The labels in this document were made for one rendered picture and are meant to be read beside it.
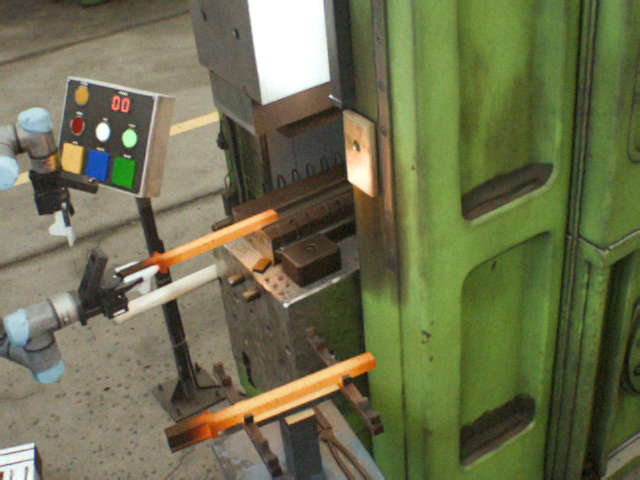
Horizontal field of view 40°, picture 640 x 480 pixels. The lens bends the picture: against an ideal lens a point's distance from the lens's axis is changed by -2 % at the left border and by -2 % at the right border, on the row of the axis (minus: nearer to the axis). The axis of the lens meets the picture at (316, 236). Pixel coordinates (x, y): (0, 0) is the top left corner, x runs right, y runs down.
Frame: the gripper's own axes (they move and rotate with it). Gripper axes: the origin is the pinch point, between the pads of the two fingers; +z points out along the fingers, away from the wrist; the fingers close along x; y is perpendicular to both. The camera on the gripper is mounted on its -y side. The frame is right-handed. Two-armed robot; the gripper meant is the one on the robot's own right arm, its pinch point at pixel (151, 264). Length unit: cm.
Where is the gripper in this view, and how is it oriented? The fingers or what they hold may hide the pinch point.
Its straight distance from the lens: 210.0
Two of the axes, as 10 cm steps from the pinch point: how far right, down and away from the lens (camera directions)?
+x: 5.5, 4.4, -7.2
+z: 8.3, -3.6, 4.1
